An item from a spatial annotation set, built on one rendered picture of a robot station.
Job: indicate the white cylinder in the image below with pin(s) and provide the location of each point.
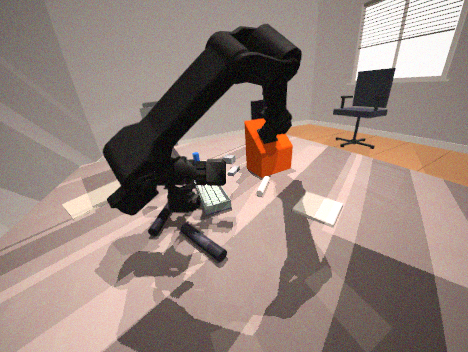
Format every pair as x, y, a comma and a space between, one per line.
263, 186

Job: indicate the blue stylus with white tip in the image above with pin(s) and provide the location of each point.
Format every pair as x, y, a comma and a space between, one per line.
195, 156

